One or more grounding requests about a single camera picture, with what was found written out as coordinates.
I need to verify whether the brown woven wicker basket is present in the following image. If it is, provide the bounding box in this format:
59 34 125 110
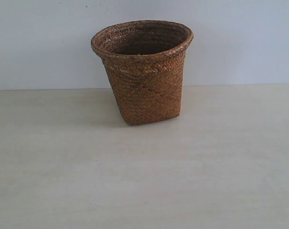
91 20 193 125

